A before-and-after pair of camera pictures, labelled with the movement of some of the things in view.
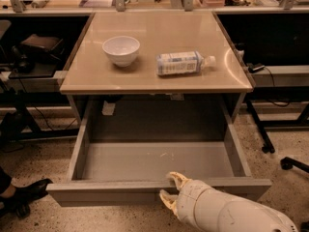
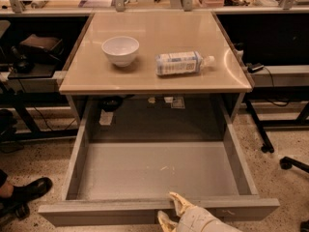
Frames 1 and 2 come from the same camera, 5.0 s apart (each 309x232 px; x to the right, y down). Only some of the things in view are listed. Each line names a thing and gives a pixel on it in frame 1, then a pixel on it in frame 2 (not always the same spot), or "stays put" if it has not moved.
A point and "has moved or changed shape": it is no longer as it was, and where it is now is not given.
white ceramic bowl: x=123 y=50 stays put
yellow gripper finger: x=180 y=180 to x=180 y=204
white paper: x=108 y=108 to x=105 y=118
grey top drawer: x=129 y=143 has moved or changed shape
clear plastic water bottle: x=182 y=62 stays put
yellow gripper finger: x=170 y=200 to x=167 y=224
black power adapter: x=254 y=68 stays put
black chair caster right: x=288 y=163 stays put
